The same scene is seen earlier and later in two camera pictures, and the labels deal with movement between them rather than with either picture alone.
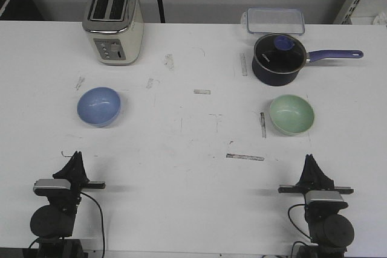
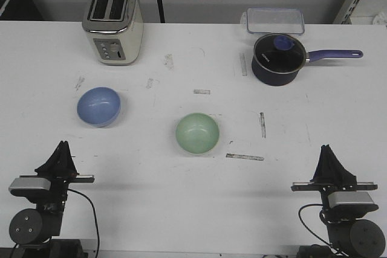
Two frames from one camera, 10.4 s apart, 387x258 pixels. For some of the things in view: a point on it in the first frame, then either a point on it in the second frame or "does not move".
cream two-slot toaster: [113, 17] does not move
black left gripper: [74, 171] → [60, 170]
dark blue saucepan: [278, 59] does not move
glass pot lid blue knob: [280, 53] does not move
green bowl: [291, 115] → [198, 133]
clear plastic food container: [274, 20] does not move
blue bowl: [99, 106] does not move
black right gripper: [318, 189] → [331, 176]
